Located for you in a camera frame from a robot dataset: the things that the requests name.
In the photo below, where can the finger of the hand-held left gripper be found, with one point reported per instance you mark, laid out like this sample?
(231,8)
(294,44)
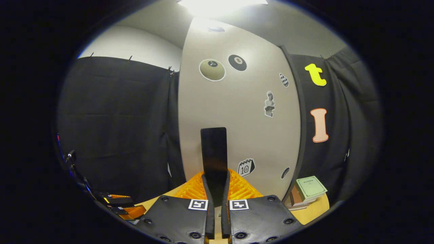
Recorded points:
(118,200)
(130,212)

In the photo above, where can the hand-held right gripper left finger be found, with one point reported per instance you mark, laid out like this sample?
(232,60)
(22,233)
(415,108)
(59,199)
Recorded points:
(210,217)

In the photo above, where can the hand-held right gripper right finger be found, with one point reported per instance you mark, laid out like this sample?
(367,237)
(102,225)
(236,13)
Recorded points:
(225,217)

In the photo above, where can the beige cabinet door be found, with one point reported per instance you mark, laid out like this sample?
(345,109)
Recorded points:
(244,135)

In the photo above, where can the dark grey cabinet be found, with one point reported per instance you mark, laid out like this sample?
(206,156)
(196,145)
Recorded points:
(303,142)

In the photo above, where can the brown book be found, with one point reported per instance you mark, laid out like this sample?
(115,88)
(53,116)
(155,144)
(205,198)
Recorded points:
(294,198)

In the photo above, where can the black backdrop cloth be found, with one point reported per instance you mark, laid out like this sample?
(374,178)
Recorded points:
(118,118)

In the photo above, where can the green book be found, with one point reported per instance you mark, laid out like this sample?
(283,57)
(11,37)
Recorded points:
(310,187)

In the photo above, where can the large ceiling light panel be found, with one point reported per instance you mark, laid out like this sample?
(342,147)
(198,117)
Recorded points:
(220,7)

